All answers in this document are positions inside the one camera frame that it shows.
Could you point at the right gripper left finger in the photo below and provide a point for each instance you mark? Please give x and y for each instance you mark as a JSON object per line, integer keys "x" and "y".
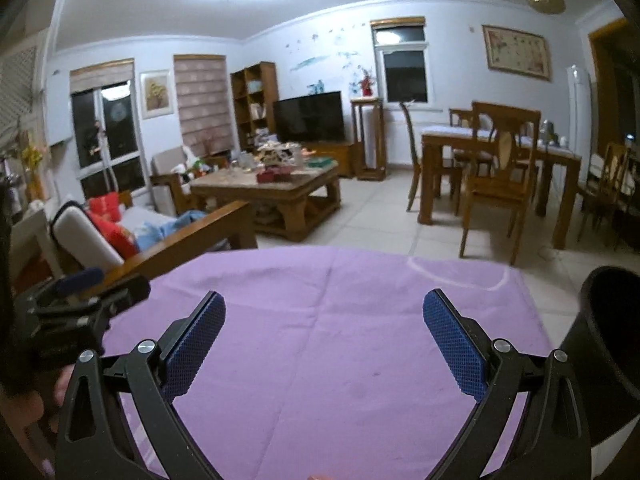
{"x": 94, "y": 438}

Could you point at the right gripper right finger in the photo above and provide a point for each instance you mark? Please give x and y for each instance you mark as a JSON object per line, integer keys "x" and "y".
{"x": 528, "y": 421}

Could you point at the black trash bin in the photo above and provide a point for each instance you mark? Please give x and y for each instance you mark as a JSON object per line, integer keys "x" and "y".
{"x": 603, "y": 349}

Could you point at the person's left hand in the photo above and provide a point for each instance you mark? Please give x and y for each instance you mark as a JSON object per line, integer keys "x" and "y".
{"x": 22, "y": 410}

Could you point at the white sofa cushion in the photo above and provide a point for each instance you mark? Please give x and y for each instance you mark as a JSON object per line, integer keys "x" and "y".
{"x": 73, "y": 231}

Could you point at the red cushion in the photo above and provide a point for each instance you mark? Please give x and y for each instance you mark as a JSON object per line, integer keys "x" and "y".
{"x": 104, "y": 212}

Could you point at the wooden sofa armrest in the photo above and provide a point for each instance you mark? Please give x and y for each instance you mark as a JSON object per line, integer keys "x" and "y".
{"x": 233, "y": 223}

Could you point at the purple tablecloth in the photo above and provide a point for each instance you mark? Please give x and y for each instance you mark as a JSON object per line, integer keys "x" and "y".
{"x": 324, "y": 364}

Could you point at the far right wooden chair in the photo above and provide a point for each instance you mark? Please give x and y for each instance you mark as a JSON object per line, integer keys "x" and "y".
{"x": 600, "y": 201}

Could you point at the small framed flower picture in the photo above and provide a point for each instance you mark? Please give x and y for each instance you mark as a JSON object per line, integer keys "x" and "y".
{"x": 156, "y": 97}

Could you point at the wooden coffee table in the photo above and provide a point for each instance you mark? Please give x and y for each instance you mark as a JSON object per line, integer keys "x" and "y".
{"x": 296, "y": 206}

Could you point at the pink roman blind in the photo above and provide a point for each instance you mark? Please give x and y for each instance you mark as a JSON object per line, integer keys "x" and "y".
{"x": 202, "y": 90}

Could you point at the front wooden dining chair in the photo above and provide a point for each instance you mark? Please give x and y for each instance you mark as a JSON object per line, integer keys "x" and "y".
{"x": 502, "y": 171}

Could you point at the wooden bookshelf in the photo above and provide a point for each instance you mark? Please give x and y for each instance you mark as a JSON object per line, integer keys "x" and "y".
{"x": 254, "y": 90}

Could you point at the white standing air conditioner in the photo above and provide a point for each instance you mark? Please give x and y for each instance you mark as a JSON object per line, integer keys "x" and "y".
{"x": 580, "y": 128}

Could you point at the wooden plant stand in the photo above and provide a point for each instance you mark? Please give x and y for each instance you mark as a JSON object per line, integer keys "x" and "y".
{"x": 368, "y": 128}

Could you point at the wooden tv cabinet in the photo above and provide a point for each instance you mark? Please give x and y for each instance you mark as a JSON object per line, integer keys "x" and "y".
{"x": 342, "y": 152}

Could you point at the black television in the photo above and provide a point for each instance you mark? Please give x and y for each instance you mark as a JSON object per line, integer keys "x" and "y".
{"x": 314, "y": 118}

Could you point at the framed floral painting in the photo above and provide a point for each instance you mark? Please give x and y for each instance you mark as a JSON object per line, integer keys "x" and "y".
{"x": 515, "y": 52}

